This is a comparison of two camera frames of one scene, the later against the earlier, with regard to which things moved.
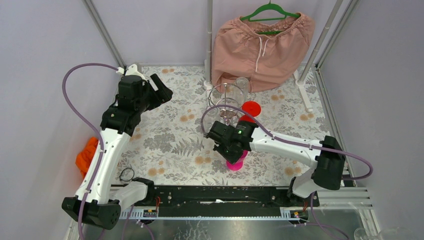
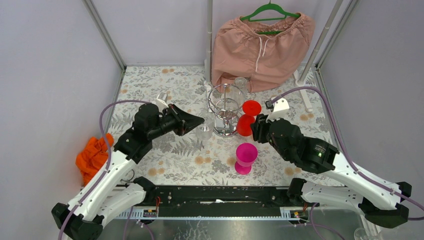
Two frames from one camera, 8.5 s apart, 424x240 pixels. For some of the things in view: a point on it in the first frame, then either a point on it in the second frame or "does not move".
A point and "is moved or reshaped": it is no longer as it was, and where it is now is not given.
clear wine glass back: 242,83 does not move
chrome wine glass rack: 228,99 does not move
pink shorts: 266,52 does not move
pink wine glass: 238,164 is moved or reshaped
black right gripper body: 229,153 -> 262,133
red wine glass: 252,107 does not move
